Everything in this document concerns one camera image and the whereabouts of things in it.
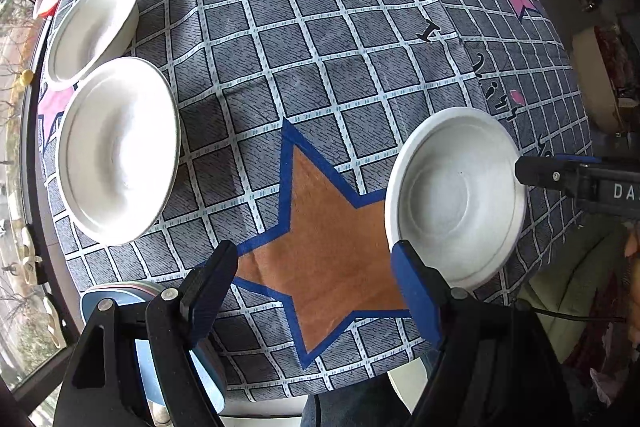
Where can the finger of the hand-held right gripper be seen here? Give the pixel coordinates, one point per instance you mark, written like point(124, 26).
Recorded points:
point(545, 174)

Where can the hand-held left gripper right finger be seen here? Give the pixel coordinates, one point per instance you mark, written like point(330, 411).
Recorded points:
point(416, 292)

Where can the white bowl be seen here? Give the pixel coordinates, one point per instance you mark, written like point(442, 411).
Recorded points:
point(452, 197)
point(117, 147)
point(92, 27)

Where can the green cushion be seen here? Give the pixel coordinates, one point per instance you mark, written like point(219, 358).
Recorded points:
point(575, 267)

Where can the blue stool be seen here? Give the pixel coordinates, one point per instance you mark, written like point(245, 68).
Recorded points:
point(122, 293)

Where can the grey checked star tablecloth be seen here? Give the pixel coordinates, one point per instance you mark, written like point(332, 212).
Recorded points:
point(310, 37)

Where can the wooden chair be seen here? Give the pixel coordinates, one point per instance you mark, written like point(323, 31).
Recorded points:
point(595, 77)

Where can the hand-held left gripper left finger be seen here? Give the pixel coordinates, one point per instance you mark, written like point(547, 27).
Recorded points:
point(212, 307)

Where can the white round seat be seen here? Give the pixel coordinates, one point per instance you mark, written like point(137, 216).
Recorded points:
point(402, 382)

